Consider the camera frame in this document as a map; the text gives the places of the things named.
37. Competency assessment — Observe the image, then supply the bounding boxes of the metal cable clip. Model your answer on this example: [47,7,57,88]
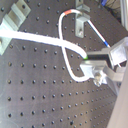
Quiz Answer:
[75,0,90,38]
[0,0,31,55]

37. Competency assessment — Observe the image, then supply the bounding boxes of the metal cable clip top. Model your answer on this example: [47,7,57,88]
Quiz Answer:
[75,0,90,38]

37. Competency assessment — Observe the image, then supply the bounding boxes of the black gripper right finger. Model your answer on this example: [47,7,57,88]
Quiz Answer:
[87,48,111,64]

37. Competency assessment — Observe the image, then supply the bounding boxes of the white cable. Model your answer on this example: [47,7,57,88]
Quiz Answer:
[0,9,112,84]

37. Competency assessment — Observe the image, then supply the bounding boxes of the black perforated breadboard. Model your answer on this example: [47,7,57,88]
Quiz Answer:
[0,0,128,128]

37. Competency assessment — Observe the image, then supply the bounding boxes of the metal cable clip left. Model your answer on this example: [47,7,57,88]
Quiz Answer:
[0,0,31,55]

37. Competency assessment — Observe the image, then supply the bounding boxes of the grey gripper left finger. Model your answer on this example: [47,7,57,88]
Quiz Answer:
[80,64,126,91]

